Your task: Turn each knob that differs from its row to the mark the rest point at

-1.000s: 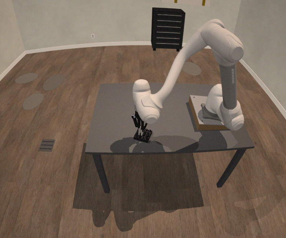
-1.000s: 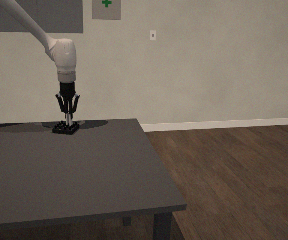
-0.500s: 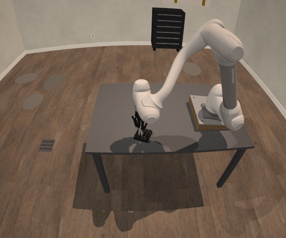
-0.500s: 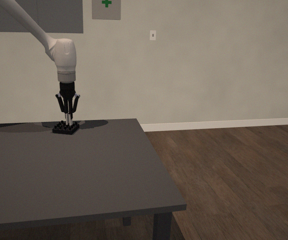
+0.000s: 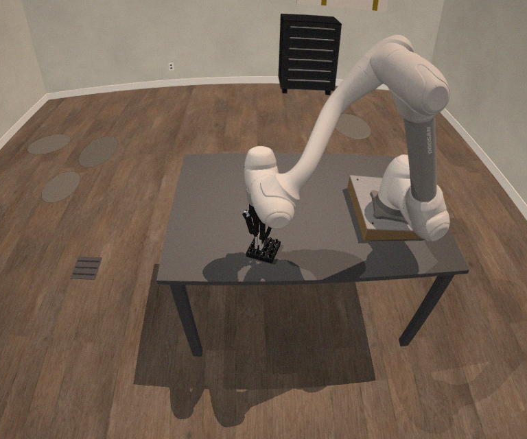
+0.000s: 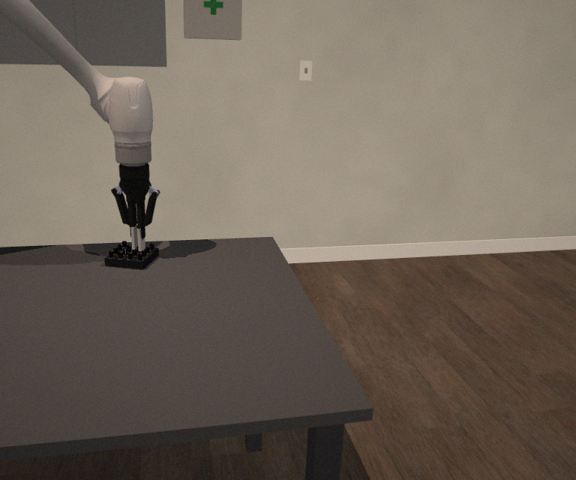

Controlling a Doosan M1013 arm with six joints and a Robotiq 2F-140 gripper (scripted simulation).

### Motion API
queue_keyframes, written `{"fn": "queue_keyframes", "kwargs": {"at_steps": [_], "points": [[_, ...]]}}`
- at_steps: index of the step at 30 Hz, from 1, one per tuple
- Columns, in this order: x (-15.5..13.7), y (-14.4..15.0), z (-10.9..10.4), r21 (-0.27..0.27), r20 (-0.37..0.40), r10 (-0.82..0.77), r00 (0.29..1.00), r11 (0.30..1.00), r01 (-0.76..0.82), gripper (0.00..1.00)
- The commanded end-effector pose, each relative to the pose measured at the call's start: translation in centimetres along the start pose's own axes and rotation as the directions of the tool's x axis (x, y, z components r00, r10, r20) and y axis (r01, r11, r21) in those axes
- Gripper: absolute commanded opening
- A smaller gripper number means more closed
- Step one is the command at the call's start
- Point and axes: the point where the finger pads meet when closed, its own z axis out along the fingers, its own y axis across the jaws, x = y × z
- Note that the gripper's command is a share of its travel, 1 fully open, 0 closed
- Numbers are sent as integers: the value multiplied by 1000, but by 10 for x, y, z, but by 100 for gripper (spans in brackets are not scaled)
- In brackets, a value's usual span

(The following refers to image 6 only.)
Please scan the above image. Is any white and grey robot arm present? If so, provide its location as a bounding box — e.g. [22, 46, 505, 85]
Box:
[0, 0, 153, 167]

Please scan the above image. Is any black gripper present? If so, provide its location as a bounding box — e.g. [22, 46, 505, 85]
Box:
[111, 163, 160, 251]

